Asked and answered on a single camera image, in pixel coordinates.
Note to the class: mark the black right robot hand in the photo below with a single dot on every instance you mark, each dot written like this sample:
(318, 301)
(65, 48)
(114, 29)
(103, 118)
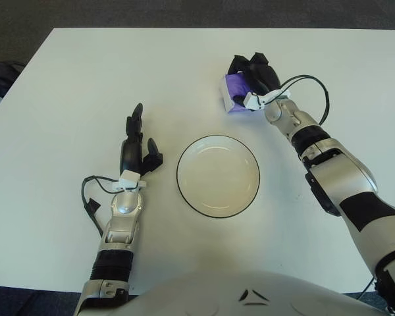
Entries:
(265, 75)

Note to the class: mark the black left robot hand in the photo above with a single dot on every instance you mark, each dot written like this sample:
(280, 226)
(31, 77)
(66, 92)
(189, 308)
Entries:
(131, 153)

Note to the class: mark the purple tissue paper pack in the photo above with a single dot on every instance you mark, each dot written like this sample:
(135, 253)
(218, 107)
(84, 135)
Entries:
(235, 84)

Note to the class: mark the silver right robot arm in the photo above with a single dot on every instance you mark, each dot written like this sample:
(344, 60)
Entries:
(342, 177)

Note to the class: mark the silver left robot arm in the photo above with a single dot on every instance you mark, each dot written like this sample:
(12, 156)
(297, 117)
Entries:
(125, 204)

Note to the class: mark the white plate with black rim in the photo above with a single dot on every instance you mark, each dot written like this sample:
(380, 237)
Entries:
(218, 176)

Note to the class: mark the black bag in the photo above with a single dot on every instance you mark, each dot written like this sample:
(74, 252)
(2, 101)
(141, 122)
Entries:
(0, 77)

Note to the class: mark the grey robot torso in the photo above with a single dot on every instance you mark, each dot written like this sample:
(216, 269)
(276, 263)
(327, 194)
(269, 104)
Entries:
(247, 296)

